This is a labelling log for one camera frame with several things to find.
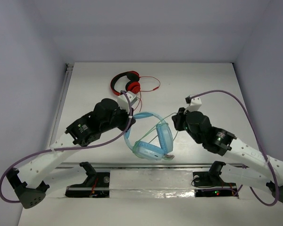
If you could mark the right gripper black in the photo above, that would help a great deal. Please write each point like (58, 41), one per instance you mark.
(178, 118)

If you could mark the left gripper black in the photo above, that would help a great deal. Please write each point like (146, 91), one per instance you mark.
(129, 118)

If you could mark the light blue headphones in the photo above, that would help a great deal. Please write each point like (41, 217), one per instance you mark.
(157, 144)

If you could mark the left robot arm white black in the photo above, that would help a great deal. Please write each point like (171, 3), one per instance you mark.
(27, 175)

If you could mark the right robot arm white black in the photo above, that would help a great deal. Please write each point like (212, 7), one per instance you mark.
(261, 172)

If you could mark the red black headphones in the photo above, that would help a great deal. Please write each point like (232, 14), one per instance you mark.
(132, 85)

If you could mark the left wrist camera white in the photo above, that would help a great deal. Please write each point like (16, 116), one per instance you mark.
(126, 100)

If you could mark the aluminium rail left side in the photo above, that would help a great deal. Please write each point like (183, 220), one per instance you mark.
(61, 100)

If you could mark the aluminium rail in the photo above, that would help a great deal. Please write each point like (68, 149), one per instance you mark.
(68, 165)
(61, 100)

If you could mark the aluminium rail front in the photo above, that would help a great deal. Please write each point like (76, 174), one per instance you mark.
(68, 165)

